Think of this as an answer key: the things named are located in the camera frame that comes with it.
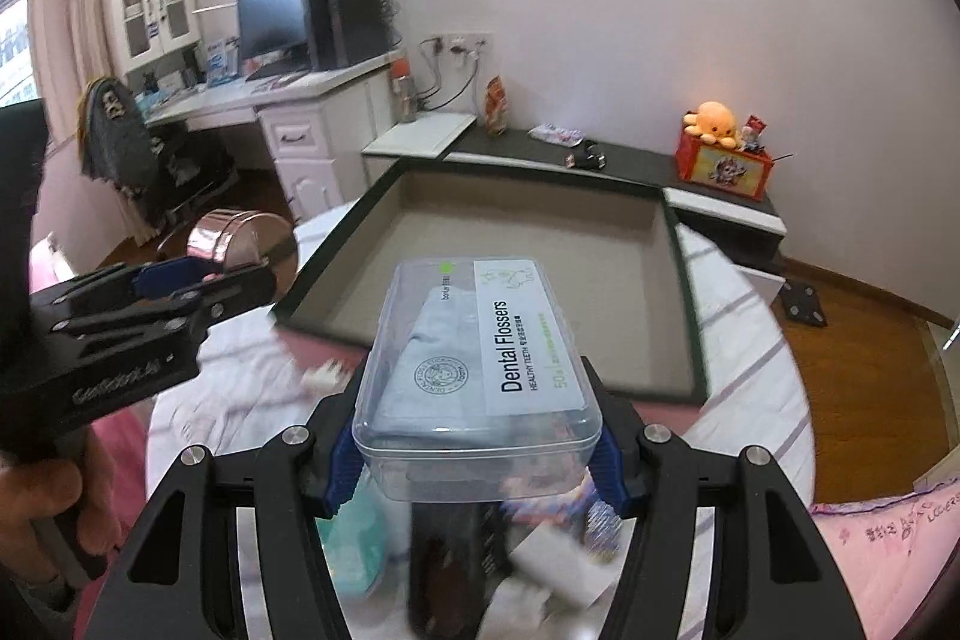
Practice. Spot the black office chair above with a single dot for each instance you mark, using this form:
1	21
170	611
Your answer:
164	175

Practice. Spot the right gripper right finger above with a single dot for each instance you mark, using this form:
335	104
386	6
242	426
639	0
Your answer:
772	575

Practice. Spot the teal oval clear case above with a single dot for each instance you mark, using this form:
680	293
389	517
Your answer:
356	543

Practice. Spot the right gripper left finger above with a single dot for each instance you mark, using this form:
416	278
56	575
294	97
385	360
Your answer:
223	535

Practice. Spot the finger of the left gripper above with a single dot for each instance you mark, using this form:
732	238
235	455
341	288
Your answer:
240	291
124	295

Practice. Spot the white glass-door cabinet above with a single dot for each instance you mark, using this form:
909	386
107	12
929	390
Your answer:
143	31

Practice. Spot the green pink storage box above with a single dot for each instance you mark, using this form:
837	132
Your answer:
607	252

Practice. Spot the orange snack bag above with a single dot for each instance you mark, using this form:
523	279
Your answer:
495	107

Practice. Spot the black white TV cabinet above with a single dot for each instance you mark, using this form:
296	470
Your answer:
749	232

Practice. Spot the black computer monitor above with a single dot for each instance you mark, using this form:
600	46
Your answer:
273	34

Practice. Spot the person's left hand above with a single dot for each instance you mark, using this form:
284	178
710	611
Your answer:
34	491

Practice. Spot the small black device on cabinet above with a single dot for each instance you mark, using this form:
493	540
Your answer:
588	155

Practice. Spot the packet on cabinet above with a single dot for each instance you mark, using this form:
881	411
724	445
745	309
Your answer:
557	136

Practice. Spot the white desk with drawers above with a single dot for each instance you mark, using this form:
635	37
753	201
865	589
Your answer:
315	126

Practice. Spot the black computer tower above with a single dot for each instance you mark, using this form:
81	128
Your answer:
342	33

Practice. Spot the rose gold metal tin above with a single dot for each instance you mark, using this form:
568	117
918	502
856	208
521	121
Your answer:
229	239

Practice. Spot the white wall power outlet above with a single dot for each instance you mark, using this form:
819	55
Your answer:
459	42

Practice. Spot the clear dental flosser box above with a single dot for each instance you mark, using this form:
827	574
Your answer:
474	391

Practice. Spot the red toy crate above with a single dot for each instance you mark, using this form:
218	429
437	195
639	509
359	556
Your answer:
737	172

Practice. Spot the orange cap water bottle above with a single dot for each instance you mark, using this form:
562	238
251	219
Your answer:
404	91

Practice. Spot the orange octopus plush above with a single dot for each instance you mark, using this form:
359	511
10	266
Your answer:
713	123

